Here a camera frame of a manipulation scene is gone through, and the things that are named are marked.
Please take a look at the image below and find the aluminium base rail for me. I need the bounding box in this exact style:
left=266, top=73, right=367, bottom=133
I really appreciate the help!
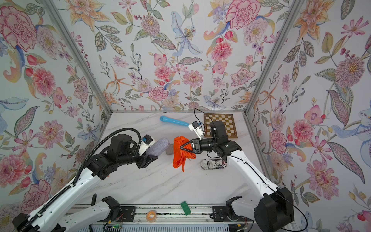
left=69, top=204, right=261, bottom=225

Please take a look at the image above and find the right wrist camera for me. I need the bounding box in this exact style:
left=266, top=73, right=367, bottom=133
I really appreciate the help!
left=188, top=121, right=205, bottom=140

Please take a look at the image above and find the orange fluffy cloth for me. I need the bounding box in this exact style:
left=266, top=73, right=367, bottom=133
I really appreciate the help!
left=173, top=136, right=196, bottom=172

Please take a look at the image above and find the blue cylindrical case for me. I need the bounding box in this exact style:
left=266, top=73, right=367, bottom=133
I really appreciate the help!
left=160, top=116, right=189, bottom=127

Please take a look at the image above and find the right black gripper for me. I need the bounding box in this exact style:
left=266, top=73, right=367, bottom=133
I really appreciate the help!
left=183, top=139, right=220, bottom=156

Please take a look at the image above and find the black corrugated cable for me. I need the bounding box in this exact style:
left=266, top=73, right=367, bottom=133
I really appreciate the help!
left=18, top=127, right=142, bottom=232

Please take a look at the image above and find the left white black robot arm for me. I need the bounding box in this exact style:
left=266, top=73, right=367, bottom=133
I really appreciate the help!
left=13, top=134, right=169, bottom=232

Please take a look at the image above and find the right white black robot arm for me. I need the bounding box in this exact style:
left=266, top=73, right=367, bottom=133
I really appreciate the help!
left=174, top=121, right=295, bottom=232

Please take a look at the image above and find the grey beige eyeglass case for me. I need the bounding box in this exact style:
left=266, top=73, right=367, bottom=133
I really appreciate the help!
left=165, top=144, right=174, bottom=155

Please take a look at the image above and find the purple eyeglass case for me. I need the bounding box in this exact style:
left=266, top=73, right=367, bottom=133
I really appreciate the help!
left=146, top=138, right=170, bottom=157

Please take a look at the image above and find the orange tape roll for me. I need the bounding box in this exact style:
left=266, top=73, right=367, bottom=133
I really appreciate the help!
left=146, top=210, right=157, bottom=223

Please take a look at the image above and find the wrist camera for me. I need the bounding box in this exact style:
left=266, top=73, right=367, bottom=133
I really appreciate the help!
left=138, top=134, right=156, bottom=156
left=188, top=121, right=205, bottom=140

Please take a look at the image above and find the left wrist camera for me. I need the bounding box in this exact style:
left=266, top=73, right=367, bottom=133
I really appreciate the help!
left=138, top=134, right=156, bottom=156

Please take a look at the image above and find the green plastic block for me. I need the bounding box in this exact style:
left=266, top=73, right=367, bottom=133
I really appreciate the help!
left=180, top=201, right=191, bottom=216

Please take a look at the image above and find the wooden chessboard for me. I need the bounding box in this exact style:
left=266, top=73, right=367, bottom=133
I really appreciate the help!
left=204, top=113, right=238, bottom=139

